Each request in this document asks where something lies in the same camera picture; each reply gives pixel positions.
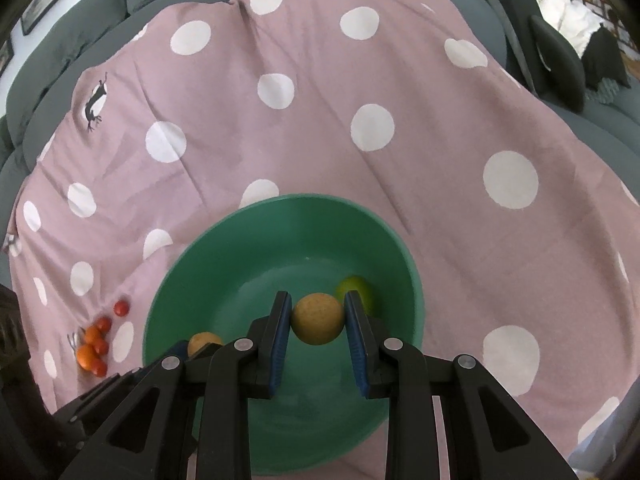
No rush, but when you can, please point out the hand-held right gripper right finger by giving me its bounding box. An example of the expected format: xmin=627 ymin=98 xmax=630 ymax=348
xmin=343 ymin=290 xmax=577 ymax=480

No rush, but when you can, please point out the grey sofa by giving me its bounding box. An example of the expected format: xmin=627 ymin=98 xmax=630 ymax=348
xmin=0 ymin=0 xmax=640 ymax=461

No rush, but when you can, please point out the large tan round fruit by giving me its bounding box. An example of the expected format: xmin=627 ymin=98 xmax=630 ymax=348
xmin=291 ymin=293 xmax=346 ymax=346

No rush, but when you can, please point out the green bowl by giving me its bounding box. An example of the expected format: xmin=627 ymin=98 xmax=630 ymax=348
xmin=142 ymin=193 xmax=427 ymax=477

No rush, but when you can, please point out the dark cloth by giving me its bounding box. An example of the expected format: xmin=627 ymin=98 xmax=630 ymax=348
xmin=581 ymin=25 xmax=632 ymax=92

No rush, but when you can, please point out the pink polka-dot blanket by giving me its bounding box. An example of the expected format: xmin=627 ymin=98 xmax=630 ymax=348
xmin=7 ymin=0 xmax=637 ymax=480

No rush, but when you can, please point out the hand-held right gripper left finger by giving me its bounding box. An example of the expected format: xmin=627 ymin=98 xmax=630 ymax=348
xmin=60 ymin=290 xmax=293 ymax=480

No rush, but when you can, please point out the green lime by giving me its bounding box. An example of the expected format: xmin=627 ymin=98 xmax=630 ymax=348
xmin=335 ymin=275 xmax=376 ymax=317

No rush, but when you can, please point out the small tan round fruit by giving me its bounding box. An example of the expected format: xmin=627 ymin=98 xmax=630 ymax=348
xmin=187 ymin=331 xmax=224 ymax=357

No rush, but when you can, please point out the black cushion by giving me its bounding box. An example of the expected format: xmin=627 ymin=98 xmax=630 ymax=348
xmin=529 ymin=14 xmax=586 ymax=114

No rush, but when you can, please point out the bookshelf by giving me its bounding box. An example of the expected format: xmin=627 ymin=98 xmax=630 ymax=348
xmin=575 ymin=0 xmax=632 ymax=56

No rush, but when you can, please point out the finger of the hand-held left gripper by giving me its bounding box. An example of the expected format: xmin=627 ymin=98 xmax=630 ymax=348
xmin=166 ymin=340 xmax=225 ymax=362

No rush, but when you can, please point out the white fluffy blanket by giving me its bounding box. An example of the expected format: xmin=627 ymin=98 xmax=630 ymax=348
xmin=520 ymin=0 xmax=608 ymax=58

